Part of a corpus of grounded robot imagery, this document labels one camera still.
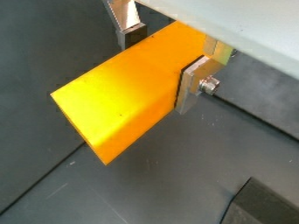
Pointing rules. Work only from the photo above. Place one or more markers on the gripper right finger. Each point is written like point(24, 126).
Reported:
point(196, 77)

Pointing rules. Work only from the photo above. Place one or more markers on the black curved fixture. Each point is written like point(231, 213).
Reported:
point(257, 205)

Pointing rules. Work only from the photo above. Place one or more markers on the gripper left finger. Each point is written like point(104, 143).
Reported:
point(131, 30)

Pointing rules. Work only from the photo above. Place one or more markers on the yellow rectangular block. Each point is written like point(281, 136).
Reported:
point(116, 101)

